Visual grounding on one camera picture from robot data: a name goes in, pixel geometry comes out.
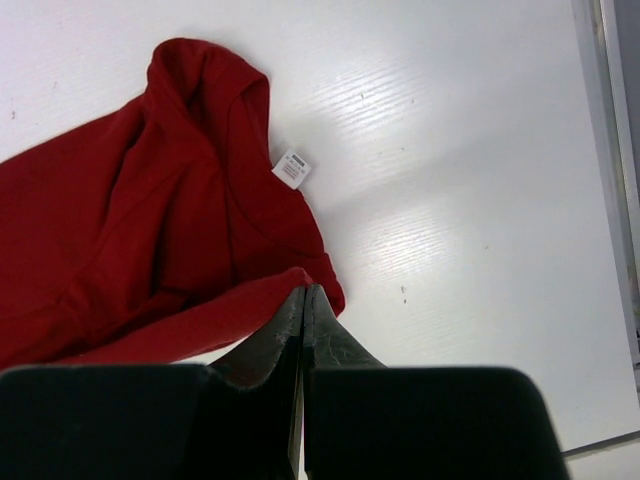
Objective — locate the dark red t shirt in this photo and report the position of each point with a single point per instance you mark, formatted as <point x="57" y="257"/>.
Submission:
<point x="157" y="232"/>

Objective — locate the white garment care label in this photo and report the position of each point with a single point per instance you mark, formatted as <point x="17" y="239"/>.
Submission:
<point x="291" y="167"/>

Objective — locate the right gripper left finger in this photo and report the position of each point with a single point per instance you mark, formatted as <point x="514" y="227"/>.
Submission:
<point x="236" y="418"/>

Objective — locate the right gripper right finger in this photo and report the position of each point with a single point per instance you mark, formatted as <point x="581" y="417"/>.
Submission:
<point x="365" y="420"/>

